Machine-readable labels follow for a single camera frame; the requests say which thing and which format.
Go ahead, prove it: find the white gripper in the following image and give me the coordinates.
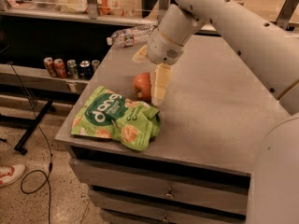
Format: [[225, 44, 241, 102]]
[[132, 29, 183, 106]]

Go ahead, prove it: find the red orange apple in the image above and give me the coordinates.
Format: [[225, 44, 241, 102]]
[[133, 73, 151, 102]]

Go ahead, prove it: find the green rice chip bag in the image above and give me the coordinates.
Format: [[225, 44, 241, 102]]
[[71, 86, 161, 151]]

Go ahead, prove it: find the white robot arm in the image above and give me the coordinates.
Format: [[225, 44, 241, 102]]
[[146, 0, 299, 224]]

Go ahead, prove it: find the orange white snack bag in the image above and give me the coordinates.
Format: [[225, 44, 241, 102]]
[[97, 0, 125, 16]]

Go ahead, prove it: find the clear plastic water bottle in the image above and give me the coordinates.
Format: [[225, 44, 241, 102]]
[[107, 25, 155, 49]]

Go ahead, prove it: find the grey soda can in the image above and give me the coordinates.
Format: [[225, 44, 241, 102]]
[[92, 60, 100, 72]]

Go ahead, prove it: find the dark blue soda can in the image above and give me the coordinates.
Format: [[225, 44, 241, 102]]
[[79, 61, 93, 79]]

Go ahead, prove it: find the silver soda can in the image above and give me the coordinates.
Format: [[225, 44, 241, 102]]
[[67, 60, 79, 79]]

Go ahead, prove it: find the red soda can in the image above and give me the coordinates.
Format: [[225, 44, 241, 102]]
[[53, 59, 67, 78]]

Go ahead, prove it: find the orange soda can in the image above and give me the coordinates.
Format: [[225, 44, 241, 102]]
[[43, 57, 57, 77]]

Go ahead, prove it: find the top grey drawer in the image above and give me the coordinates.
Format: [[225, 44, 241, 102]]
[[69, 158, 248, 215]]

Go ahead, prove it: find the grey drawer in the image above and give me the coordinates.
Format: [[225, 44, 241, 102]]
[[89, 190, 245, 224], [69, 158, 248, 215]]

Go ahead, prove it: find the middle grey drawer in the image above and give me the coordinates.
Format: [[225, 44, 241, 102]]
[[89, 190, 245, 224]]

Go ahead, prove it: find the black metal stand leg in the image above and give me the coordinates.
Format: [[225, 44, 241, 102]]
[[14, 101, 52, 155]]

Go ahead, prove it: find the white orange sneaker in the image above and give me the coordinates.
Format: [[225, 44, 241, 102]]
[[0, 164, 26, 188]]

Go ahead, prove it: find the black floor cable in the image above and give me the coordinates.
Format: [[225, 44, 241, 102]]
[[7, 61, 54, 224]]

